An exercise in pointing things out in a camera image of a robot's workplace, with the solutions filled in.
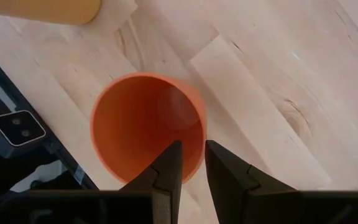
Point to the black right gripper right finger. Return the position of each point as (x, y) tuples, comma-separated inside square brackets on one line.
[(228, 180)]

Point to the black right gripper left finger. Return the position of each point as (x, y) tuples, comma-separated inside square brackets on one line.
[(166, 174)]

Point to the yellow plastic cup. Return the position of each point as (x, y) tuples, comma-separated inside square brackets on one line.
[(48, 11)]

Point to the grey camera box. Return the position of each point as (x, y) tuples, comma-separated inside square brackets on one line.
[(17, 130)]

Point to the orange plastic cup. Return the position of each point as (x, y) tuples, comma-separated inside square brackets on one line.
[(135, 130)]

